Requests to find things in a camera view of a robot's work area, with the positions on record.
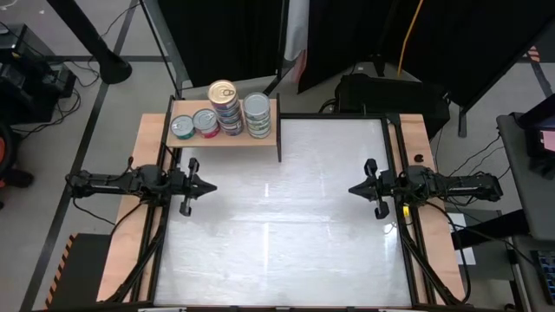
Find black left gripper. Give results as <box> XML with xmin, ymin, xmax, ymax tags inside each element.
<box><xmin>174</xmin><ymin>157</ymin><xmax>219</xmax><ymax>218</ymax></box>

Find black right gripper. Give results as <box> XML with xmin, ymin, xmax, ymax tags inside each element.
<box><xmin>348</xmin><ymin>158</ymin><xmax>396</xmax><ymax>221</ymax></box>

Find teal skipjack tuna can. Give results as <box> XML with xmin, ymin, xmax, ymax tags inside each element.
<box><xmin>169</xmin><ymin>114</ymin><xmax>196</xmax><ymax>141</ymax></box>

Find black electronics stack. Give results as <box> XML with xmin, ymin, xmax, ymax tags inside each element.
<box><xmin>0</xmin><ymin>23</ymin><xmax>78</xmax><ymax>125</ymax></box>

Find black equipment case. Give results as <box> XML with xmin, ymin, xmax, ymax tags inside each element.
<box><xmin>334</xmin><ymin>73</ymin><xmax>451</xmax><ymax>139</ymax></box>

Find white paper sheet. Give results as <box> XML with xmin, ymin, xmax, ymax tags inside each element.
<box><xmin>445</xmin><ymin>211</ymin><xmax>477</xmax><ymax>266</ymax></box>

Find thin black tripod leg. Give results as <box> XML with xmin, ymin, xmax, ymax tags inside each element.
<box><xmin>261</xmin><ymin>0</ymin><xmax>290</xmax><ymax>98</ymax></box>
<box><xmin>137</xmin><ymin>0</ymin><xmax>182</xmax><ymax>99</ymax></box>

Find black mat orange stripes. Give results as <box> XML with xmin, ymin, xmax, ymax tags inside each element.
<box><xmin>42</xmin><ymin>232</ymin><xmax>113</xmax><ymax>311</ymax></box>

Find black curtain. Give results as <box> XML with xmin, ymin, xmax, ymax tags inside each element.
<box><xmin>156</xmin><ymin>0</ymin><xmax>290</xmax><ymax>88</ymax></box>
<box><xmin>297</xmin><ymin>0</ymin><xmax>555</xmax><ymax>109</ymax></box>

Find black stand with round base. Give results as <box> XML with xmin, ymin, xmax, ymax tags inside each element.
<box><xmin>46</xmin><ymin>0</ymin><xmax>134</xmax><ymax>86</ymax></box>

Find gray desk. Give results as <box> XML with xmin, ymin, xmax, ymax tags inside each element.
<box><xmin>496</xmin><ymin>111</ymin><xmax>555</xmax><ymax>243</ymax></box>

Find pink white curtain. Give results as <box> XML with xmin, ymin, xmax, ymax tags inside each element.
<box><xmin>282</xmin><ymin>0</ymin><xmax>311</xmax><ymax>83</ymax></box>

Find laptop with pink screen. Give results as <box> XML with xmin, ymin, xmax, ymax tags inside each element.
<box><xmin>518</xmin><ymin>93</ymin><xmax>555</xmax><ymax>179</ymax></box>

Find orange black vacuum cleaner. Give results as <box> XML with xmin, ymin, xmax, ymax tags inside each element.
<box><xmin>0</xmin><ymin>123</ymin><xmax>36</xmax><ymax>211</ymax></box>

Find black keyboard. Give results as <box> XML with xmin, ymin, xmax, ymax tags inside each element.
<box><xmin>531</xmin><ymin>249</ymin><xmax>555</xmax><ymax>307</ymax></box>

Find black table frame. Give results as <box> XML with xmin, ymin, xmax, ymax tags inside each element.
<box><xmin>145</xmin><ymin>111</ymin><xmax>424</xmax><ymax>312</ymax></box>

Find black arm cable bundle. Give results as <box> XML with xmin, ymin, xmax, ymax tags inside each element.
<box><xmin>106</xmin><ymin>201</ymin><xmax>168</xmax><ymax>303</ymax></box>
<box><xmin>398</xmin><ymin>203</ymin><xmax>473</xmax><ymax>305</ymax></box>

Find black floor cables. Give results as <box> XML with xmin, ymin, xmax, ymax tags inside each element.
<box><xmin>433</xmin><ymin>129</ymin><xmax>513</xmax><ymax>205</ymax></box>
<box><xmin>12</xmin><ymin>60</ymin><xmax>103</xmax><ymax>135</ymax></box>

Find gray metal post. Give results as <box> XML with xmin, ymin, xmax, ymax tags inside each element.
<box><xmin>142</xmin><ymin>0</ymin><xmax>193</xmax><ymax>88</ymax></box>

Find yellow cable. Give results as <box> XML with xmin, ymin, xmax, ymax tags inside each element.
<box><xmin>396</xmin><ymin>0</ymin><xmax>425</xmax><ymax>80</ymax></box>

